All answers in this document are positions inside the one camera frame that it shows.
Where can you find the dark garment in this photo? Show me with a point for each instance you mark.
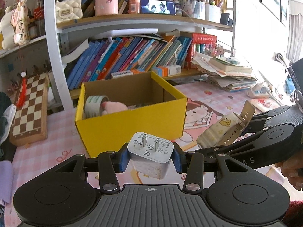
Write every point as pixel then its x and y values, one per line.
pixel 3 99

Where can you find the white wooden bookshelf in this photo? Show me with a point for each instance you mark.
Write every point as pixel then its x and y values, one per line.
pixel 53 52

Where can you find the row of blue children's books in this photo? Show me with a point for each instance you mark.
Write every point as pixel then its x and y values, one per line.
pixel 118 54

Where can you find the red tassel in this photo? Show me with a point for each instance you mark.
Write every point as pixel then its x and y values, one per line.
pixel 21 92

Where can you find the cream garment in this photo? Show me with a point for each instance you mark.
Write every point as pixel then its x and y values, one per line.
pixel 10 117

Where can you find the white LED light bar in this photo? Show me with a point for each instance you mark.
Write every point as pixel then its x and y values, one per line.
pixel 135 31

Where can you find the white quilted purse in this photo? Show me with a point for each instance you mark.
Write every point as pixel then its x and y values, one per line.
pixel 68 10

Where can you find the smartphone showing video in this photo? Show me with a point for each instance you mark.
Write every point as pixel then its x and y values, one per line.
pixel 158 7

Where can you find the yellow cardboard box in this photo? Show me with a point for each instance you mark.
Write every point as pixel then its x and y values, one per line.
pixel 106 132

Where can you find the large white charger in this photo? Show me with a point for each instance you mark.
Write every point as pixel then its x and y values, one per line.
pixel 149 164

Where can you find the lucky cat figurine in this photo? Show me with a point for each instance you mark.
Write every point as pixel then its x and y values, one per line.
pixel 15 26

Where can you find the person's right hand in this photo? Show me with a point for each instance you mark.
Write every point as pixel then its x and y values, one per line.
pixel 294 172

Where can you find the pink printed desktop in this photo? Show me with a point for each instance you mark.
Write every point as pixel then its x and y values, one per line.
pixel 208 94

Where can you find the clear tape roll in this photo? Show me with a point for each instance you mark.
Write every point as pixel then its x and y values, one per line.
pixel 91 106

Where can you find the red book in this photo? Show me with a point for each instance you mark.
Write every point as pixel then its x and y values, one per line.
pixel 204 38

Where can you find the thick white book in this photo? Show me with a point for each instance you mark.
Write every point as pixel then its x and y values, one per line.
pixel 75 50

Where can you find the pink plush toy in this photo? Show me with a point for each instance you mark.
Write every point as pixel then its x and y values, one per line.
pixel 113 106

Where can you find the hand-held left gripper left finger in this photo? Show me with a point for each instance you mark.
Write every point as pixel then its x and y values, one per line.
pixel 122 159

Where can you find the white orange carton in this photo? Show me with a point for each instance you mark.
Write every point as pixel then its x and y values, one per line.
pixel 168 70
pixel 127 73

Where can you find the wooden chessboard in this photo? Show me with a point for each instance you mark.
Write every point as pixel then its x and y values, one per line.
pixel 28 113

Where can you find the clear pen holder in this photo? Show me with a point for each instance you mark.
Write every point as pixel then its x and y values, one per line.
pixel 193 7

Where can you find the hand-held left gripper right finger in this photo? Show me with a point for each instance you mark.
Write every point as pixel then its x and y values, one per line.
pixel 177 159

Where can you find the small black box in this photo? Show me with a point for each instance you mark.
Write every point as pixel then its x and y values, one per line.
pixel 226 19

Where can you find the pink white booklet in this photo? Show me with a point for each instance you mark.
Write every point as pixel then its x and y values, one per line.
pixel 265 104

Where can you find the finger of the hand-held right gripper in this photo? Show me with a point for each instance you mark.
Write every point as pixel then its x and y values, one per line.
pixel 272 117
pixel 246 142

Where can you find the purple cloth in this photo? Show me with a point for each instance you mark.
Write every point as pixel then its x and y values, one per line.
pixel 6 179

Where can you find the pink flower ornaments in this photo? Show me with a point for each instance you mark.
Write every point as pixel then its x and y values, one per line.
pixel 216 50

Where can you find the stack of papers and booklets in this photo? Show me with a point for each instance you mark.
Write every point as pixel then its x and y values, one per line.
pixel 227 78

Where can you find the white power strip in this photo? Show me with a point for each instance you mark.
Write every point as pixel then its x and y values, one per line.
pixel 258 91

